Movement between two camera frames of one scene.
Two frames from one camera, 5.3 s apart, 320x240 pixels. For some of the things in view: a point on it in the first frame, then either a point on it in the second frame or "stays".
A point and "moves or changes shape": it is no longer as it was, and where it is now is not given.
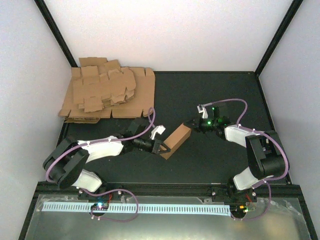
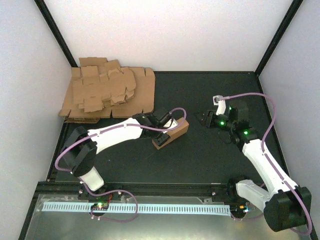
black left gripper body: [155, 146] to [159, 141]
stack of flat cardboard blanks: [101, 88] stays
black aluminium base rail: [289, 193] stays
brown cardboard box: [176, 140] moves or changes shape
